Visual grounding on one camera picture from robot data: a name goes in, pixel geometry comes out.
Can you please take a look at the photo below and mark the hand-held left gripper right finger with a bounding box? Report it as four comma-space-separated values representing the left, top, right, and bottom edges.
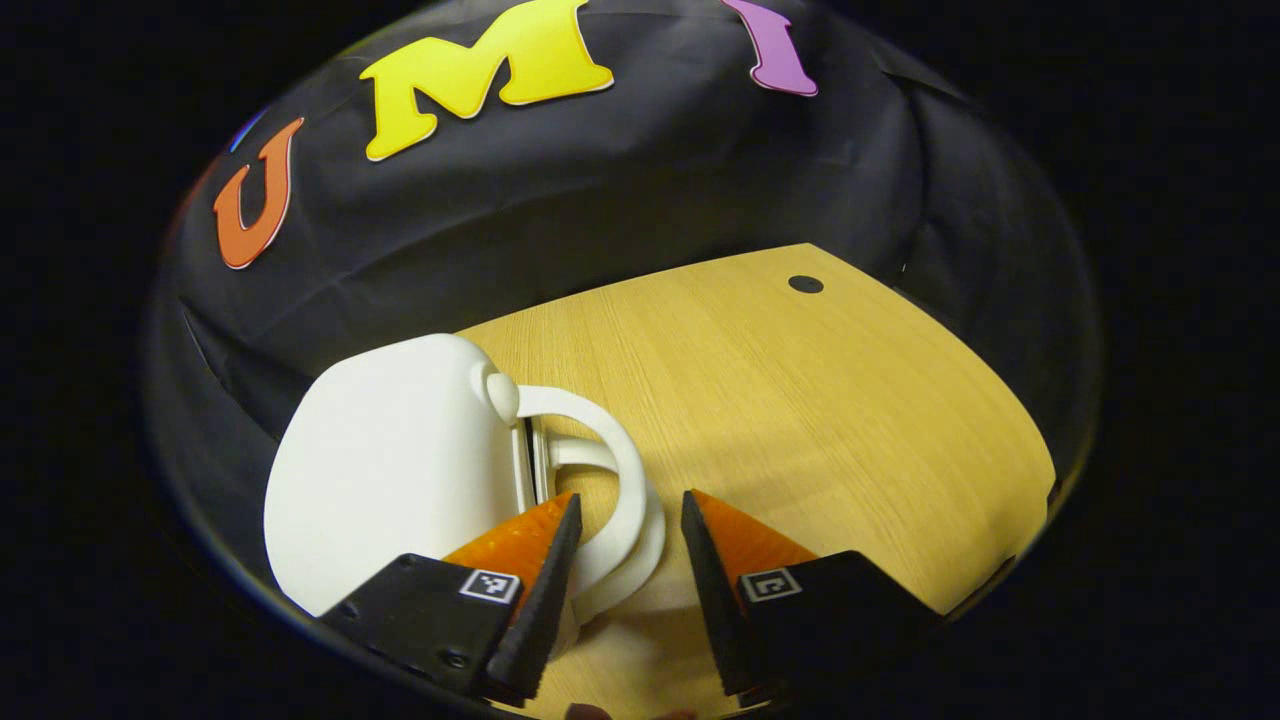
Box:
680, 488, 946, 701

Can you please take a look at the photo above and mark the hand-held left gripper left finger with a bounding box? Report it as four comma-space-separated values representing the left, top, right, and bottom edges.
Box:
320, 490, 584, 706

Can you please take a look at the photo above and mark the white suitcase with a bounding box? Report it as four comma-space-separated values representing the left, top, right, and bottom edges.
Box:
262, 333, 668, 661

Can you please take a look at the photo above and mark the black backdrop cloth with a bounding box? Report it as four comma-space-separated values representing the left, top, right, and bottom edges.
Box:
145, 0, 1101, 561

